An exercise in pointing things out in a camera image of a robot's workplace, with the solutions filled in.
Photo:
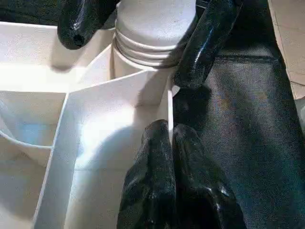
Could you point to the white plastic table top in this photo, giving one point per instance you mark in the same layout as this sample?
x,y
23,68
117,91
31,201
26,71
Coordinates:
x,y
57,119

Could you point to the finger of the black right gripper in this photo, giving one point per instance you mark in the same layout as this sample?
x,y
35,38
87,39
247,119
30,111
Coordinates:
x,y
83,19
207,43

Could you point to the white plastic table leg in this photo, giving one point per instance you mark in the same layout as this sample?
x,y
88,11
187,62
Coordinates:
x,y
155,28

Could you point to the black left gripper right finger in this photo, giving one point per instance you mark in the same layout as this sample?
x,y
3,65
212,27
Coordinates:
x,y
202,193

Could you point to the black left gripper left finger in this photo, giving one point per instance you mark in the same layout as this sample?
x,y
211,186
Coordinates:
x,y
150,191

